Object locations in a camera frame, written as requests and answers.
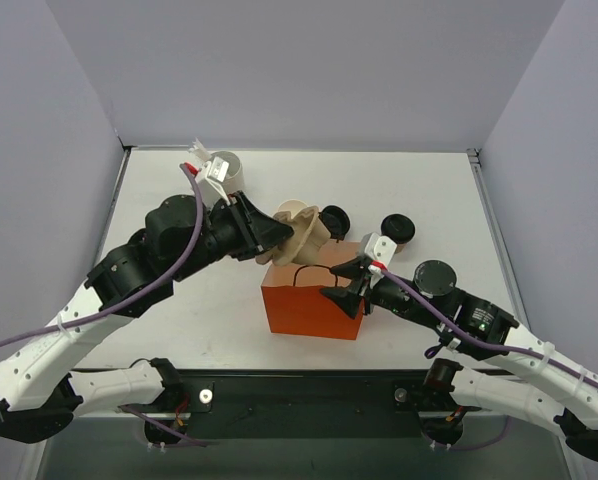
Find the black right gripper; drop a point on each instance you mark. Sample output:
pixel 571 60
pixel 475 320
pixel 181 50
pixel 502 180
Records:
pixel 361 286

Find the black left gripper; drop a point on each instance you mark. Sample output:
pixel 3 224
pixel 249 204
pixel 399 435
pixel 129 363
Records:
pixel 246 226

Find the brown pulp cup carrier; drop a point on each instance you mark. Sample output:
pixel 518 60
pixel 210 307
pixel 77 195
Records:
pixel 310 235

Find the orange paper takeout bag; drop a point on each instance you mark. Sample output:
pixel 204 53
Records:
pixel 294 304

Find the black plastic cup lid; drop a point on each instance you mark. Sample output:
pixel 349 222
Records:
pixel 398 227

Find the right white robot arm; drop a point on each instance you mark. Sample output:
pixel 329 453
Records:
pixel 484 357

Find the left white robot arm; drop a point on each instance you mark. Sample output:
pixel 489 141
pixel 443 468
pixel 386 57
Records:
pixel 40 391

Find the stack of brown paper cups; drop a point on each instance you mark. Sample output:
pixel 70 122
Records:
pixel 292 206

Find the white cylindrical holder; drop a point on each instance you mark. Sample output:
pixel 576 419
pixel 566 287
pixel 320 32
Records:
pixel 234 179

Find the stack of black cup lids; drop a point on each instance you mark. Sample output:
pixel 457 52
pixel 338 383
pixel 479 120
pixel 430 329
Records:
pixel 336 220

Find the white wrapped stirrers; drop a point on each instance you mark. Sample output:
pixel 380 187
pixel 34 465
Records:
pixel 198 149

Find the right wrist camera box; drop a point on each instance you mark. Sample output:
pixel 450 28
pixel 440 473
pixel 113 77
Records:
pixel 378 248

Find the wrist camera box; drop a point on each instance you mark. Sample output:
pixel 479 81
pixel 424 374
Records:
pixel 210 180
pixel 378 248

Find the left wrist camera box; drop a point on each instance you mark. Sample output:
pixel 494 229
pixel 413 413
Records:
pixel 210 180

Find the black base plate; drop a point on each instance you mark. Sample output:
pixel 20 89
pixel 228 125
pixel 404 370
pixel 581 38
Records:
pixel 311 404

